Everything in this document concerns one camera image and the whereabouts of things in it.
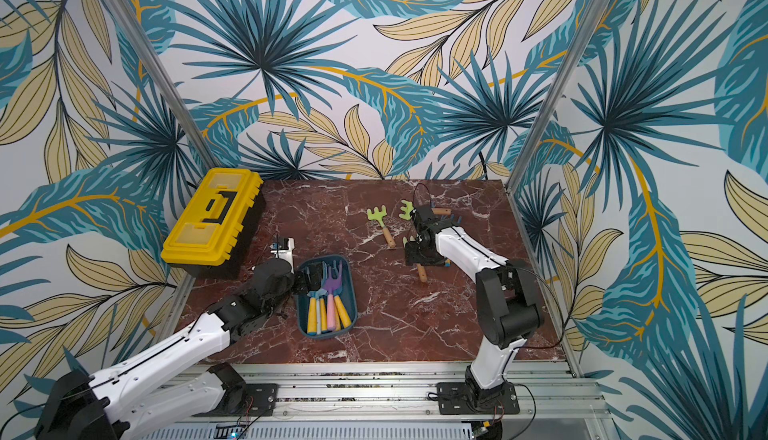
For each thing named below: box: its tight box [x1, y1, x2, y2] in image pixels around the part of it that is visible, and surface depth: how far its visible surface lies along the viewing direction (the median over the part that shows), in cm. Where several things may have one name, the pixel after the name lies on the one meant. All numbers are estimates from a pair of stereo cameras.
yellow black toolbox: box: [160, 168, 265, 279], surface depth 90 cm
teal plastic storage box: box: [293, 254, 357, 340], surface depth 87 cm
